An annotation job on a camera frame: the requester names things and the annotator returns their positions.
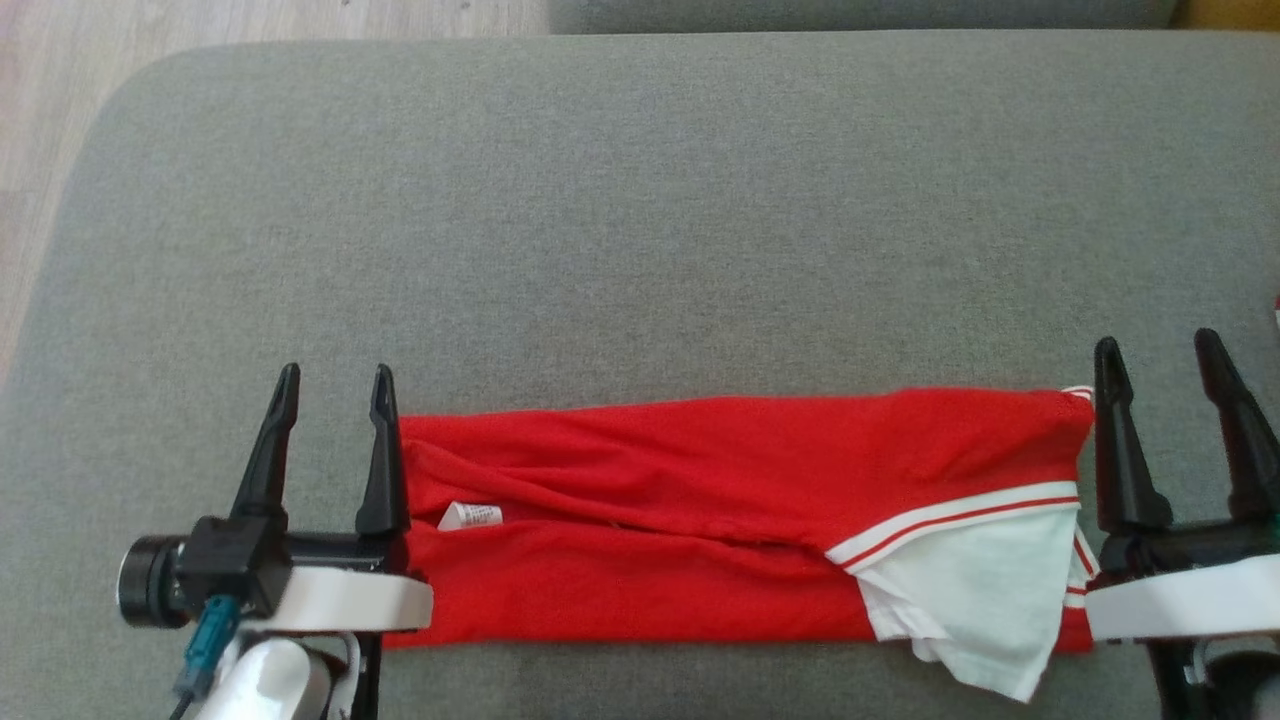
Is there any red garment with white trim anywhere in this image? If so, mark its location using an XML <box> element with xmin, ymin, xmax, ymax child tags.
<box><xmin>383</xmin><ymin>385</ymin><xmax>1101</xmax><ymax>703</ymax></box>

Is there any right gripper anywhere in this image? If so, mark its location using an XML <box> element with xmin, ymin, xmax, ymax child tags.
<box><xmin>1085</xmin><ymin>328</ymin><xmax>1280</xmax><ymax>642</ymax></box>

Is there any grey fabric ottoman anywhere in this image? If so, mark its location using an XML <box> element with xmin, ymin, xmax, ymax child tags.
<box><xmin>0</xmin><ymin>30</ymin><xmax>1280</xmax><ymax>720</ymax></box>

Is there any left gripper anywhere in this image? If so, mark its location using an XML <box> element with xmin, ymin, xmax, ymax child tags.
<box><xmin>230</xmin><ymin>362</ymin><xmax>434</xmax><ymax>634</ymax></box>

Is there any teal connector black cable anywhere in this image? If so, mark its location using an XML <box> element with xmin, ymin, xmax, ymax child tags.
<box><xmin>168</xmin><ymin>592</ymin><xmax>243</xmax><ymax>720</ymax></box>

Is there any long grey sofa seat cushion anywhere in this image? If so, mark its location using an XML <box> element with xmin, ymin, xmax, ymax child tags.
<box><xmin>547</xmin><ymin>0</ymin><xmax>1181</xmax><ymax>36</ymax></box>

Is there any yellow sofa back cushion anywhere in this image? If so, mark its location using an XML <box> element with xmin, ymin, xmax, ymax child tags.
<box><xmin>1172</xmin><ymin>0</ymin><xmax>1280</xmax><ymax>31</ymax></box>

